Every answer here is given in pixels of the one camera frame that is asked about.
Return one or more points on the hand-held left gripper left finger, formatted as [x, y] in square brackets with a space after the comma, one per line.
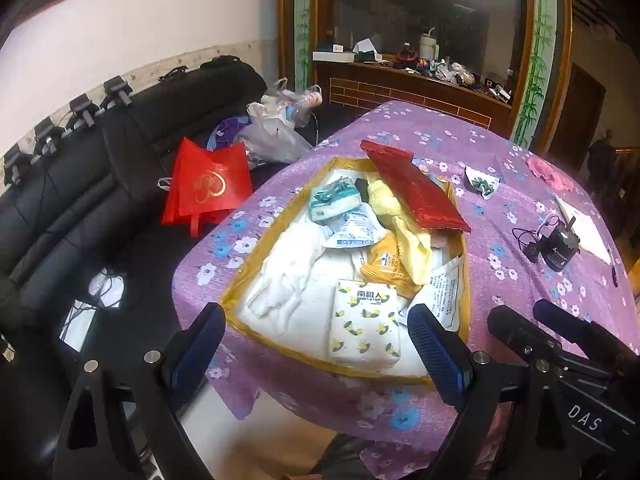
[195, 350]

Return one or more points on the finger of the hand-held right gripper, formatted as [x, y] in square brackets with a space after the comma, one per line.
[560, 320]
[515, 330]

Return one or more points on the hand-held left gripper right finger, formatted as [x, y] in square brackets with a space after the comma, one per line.
[437, 355]

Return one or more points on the white printed paper packet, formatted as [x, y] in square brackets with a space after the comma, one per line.
[442, 285]

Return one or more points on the lemon print tissue pack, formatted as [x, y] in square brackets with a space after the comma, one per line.
[362, 330]

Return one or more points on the yellow-rimmed white tray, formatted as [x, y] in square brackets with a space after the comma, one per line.
[305, 330]

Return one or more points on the white blue ice pack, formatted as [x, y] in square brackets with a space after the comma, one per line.
[355, 227]

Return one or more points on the pale yellow cloth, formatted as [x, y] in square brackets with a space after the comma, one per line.
[392, 202]

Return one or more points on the red packet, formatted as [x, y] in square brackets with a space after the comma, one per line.
[415, 190]

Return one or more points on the teal tissue pack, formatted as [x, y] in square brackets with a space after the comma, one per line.
[332, 200]

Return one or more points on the black pen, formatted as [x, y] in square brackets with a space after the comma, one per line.
[614, 270]

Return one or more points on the white paper sheet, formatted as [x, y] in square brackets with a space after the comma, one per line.
[585, 230]

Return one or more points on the orange yellow packet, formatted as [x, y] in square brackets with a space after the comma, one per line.
[387, 260]

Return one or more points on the purple floral tablecloth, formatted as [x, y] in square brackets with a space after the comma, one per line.
[500, 210]

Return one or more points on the white cloth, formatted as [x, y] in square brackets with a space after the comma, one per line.
[290, 270]

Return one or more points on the pink flower-shaped object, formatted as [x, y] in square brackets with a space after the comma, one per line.
[547, 172]

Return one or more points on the green white wrapper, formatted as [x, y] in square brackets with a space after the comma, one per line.
[482, 180]

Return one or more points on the red tote bag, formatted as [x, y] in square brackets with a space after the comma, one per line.
[210, 180]

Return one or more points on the black leather sofa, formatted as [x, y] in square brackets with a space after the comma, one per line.
[75, 200]

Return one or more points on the purple bag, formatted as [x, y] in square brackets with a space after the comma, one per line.
[225, 132]

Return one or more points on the white plastic bag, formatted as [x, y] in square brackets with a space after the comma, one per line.
[272, 135]

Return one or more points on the black mounted device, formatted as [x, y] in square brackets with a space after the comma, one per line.
[82, 110]
[47, 135]
[117, 90]

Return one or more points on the wooden cabinet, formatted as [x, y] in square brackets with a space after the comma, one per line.
[400, 90]

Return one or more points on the clear plastic bag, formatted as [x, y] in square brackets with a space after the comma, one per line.
[300, 105]

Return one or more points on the red round object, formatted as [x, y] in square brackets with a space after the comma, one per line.
[407, 55]

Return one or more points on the white tumbler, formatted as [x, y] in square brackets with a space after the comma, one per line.
[429, 46]

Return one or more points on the green tissue box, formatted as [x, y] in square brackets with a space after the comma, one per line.
[367, 49]

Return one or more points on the flat white box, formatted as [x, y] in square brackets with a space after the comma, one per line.
[332, 55]

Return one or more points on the bamboo painted wooden frame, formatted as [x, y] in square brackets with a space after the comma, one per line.
[537, 60]

